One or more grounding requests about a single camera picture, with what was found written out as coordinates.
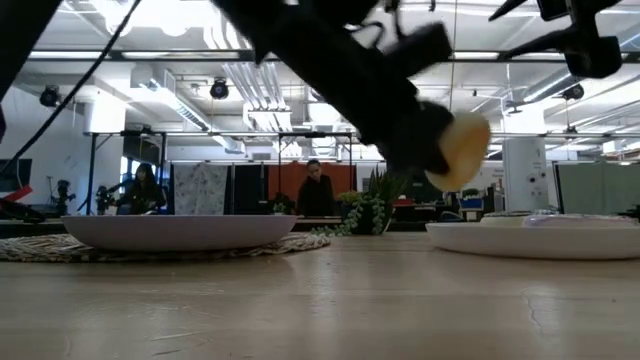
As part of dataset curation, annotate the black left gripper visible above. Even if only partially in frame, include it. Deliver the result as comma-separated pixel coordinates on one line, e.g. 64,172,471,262
279,9,455,176

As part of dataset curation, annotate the camera on tripod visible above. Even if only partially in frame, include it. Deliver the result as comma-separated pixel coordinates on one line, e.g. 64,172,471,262
94,184,117,216
53,178,74,216

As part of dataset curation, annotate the patterned grey curtain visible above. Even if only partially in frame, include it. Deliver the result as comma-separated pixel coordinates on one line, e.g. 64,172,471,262
172,163,230,216

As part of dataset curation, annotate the white round plate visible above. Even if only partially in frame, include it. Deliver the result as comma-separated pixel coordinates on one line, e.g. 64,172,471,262
425,221,640,261

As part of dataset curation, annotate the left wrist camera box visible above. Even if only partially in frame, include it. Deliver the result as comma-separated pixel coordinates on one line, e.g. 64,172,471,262
382,22,454,79

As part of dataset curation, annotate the potted succulent plant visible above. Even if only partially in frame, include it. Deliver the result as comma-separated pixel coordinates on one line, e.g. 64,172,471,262
310,169,407,237

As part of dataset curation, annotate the white round pillar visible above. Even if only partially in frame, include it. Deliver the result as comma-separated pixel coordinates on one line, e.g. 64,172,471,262
501,137,550,214

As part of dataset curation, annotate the orange partition panel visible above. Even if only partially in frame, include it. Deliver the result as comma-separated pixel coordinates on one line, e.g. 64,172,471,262
267,162,357,204

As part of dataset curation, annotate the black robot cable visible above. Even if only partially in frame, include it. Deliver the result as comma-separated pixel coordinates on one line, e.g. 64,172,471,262
0,0,144,174

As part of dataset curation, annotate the dark wall monitor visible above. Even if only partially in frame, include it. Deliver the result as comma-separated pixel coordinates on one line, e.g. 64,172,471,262
0,158,34,194

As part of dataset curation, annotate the woven straw placemat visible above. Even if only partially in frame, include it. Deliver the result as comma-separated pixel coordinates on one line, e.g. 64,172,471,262
0,232,332,264

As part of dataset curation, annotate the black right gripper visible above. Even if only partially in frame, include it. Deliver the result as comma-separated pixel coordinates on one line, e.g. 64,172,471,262
488,0,624,80

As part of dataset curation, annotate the pale orange glazed donut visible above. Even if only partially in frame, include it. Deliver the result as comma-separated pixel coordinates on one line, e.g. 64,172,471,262
423,110,492,194

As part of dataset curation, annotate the person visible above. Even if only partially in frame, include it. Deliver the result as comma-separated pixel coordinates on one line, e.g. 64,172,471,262
117,162,169,216
295,158,337,217

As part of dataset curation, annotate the grey green partition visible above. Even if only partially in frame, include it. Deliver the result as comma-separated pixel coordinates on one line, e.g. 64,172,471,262
553,162,640,215

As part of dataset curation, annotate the lavender round plate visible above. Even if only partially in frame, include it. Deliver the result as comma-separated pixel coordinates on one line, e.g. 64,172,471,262
60,213,300,252

